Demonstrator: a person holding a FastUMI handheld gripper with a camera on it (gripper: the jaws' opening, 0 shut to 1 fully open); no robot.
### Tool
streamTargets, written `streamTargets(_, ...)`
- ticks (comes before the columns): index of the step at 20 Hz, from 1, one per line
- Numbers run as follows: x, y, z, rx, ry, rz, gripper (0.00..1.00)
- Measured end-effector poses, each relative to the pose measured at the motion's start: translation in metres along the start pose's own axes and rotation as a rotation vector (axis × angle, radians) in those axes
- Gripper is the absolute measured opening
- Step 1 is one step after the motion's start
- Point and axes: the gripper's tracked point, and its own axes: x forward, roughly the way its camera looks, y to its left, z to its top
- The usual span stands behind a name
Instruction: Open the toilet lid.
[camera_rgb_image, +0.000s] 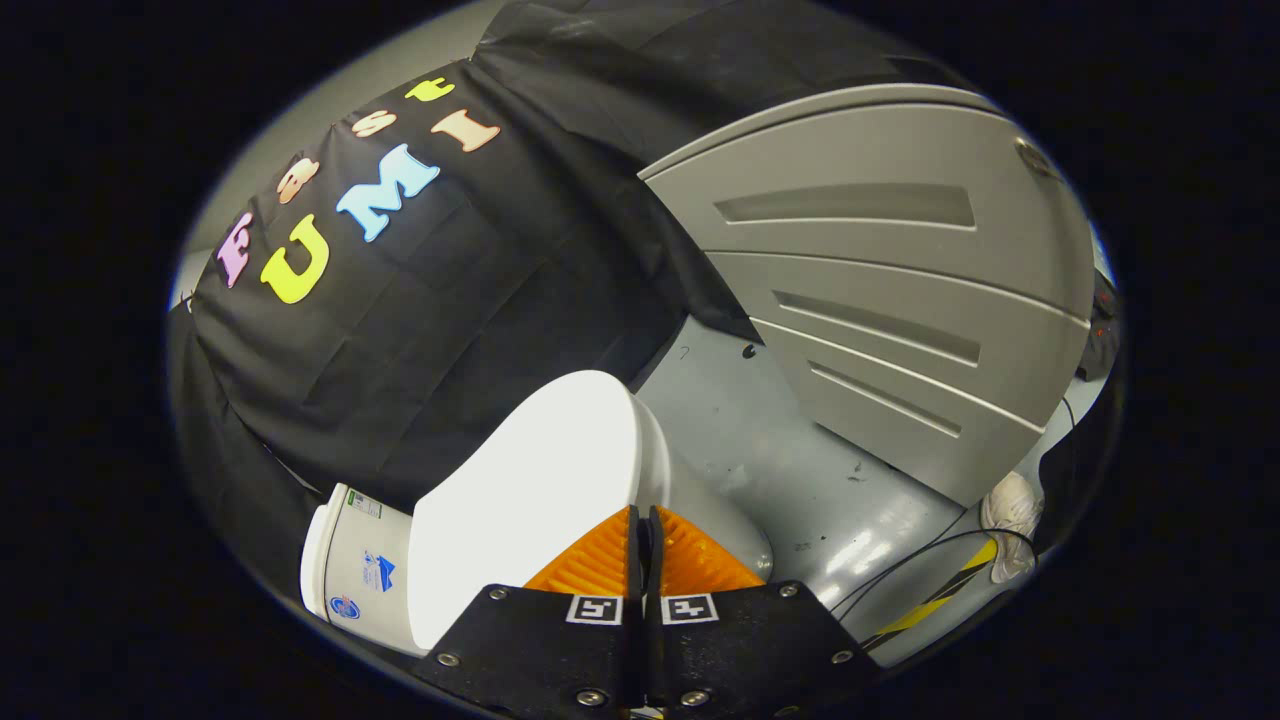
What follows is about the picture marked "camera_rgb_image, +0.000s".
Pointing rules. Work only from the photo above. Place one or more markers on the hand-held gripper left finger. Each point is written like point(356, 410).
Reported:
point(550, 650)

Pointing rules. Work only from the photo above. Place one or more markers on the black backdrop cloth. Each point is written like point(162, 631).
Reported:
point(480, 330)

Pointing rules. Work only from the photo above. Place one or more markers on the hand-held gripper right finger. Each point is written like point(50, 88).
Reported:
point(740, 650)

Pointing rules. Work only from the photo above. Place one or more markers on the yellow black striped tape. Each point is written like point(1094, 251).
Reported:
point(935, 600)

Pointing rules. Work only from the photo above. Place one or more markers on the white cabinet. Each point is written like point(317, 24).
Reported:
point(900, 290)

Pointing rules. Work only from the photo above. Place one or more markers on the white shoe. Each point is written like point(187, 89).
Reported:
point(1012, 515)

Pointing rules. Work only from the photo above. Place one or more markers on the white toilet lid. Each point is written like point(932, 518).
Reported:
point(520, 500)

